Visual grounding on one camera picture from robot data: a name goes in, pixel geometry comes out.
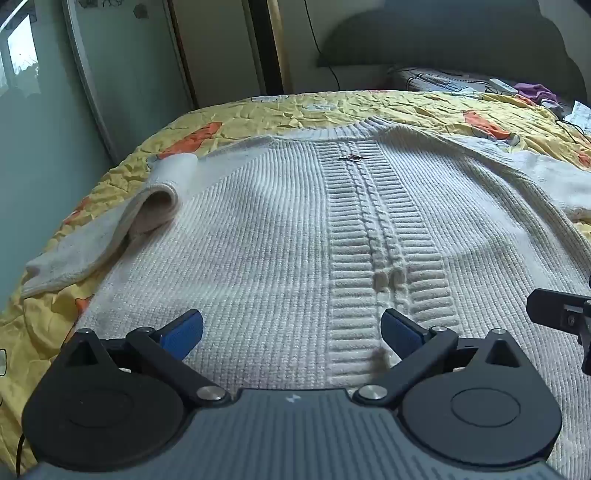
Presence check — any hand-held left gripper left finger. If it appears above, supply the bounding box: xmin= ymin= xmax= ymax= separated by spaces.
xmin=59 ymin=308 xmax=232 ymax=408

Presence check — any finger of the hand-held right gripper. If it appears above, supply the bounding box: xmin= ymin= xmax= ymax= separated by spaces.
xmin=526 ymin=288 xmax=591 ymax=340

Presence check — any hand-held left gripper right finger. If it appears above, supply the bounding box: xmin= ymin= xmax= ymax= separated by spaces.
xmin=353 ymin=308 xmax=532 ymax=409

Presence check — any white knit sweater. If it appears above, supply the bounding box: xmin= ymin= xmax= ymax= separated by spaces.
xmin=21 ymin=115 xmax=591 ymax=480

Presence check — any white patterned cloth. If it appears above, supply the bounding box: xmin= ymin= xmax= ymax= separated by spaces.
xmin=569 ymin=99 xmax=591 ymax=131

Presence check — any purple cloth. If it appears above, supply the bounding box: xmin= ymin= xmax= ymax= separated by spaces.
xmin=514 ymin=82 xmax=560 ymax=106

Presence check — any reflective glass wardrobe door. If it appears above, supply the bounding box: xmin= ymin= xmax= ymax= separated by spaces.
xmin=0 ymin=0 xmax=116 ymax=324

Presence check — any yellow printed quilt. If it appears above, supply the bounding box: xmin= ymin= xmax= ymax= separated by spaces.
xmin=0 ymin=89 xmax=591 ymax=474

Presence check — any patterned pillow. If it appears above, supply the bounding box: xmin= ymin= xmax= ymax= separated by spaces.
xmin=387 ymin=65 xmax=522 ymax=96

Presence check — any flower sticker wardrobe door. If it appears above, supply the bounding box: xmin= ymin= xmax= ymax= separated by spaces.
xmin=62 ymin=0 xmax=195 ymax=163

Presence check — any brown wooden trim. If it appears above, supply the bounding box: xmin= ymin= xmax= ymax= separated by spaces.
xmin=167 ymin=0 xmax=200 ymax=112

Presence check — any grey padded headboard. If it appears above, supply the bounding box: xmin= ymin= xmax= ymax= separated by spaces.
xmin=315 ymin=0 xmax=586 ymax=89

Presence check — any gold tower fan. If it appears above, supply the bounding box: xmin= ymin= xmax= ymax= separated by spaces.
xmin=248 ymin=0 xmax=293 ymax=94

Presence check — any thin black cable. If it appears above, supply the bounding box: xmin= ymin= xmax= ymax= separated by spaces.
xmin=554 ymin=116 xmax=591 ymax=145

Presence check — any black power cable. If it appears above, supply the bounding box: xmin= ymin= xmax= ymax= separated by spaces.
xmin=302 ymin=0 xmax=343 ymax=91

